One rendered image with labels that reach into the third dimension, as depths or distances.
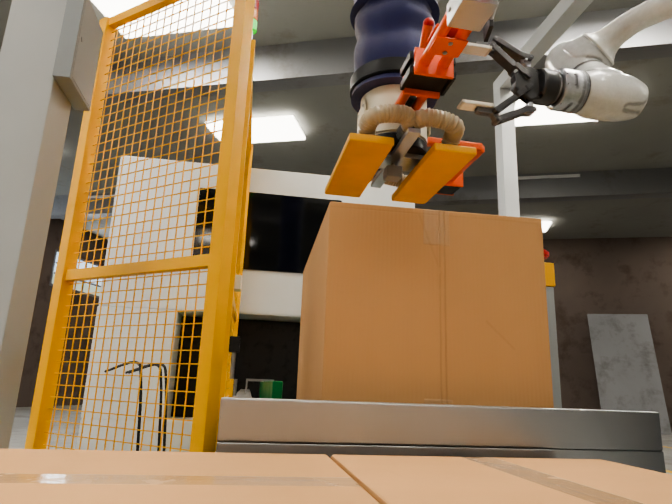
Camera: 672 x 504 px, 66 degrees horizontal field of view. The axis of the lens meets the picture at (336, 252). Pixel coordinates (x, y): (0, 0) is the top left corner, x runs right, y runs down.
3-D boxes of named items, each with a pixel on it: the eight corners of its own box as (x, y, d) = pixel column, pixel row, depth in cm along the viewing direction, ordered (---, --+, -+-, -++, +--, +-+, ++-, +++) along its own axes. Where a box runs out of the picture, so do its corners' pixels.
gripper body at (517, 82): (561, 61, 110) (521, 55, 108) (564, 97, 107) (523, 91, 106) (542, 81, 117) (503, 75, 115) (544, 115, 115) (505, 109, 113)
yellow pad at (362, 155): (324, 194, 143) (325, 177, 144) (359, 198, 144) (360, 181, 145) (349, 140, 110) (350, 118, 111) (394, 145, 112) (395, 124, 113)
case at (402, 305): (295, 416, 139) (303, 270, 149) (438, 420, 144) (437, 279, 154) (319, 439, 82) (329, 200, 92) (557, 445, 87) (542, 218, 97)
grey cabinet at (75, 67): (73, 110, 169) (88, 30, 176) (91, 112, 170) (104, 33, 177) (51, 75, 150) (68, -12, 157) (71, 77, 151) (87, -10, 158)
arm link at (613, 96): (576, 125, 112) (552, 101, 122) (639, 134, 115) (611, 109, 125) (600, 77, 106) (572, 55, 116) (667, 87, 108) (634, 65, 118)
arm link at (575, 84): (591, 100, 108) (565, 96, 107) (565, 121, 116) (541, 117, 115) (588, 61, 110) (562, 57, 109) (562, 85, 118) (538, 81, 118)
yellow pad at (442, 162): (390, 201, 146) (391, 184, 147) (424, 204, 147) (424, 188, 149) (434, 150, 113) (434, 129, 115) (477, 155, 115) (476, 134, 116)
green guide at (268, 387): (245, 396, 297) (246, 380, 299) (264, 397, 298) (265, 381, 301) (243, 411, 144) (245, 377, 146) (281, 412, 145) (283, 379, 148)
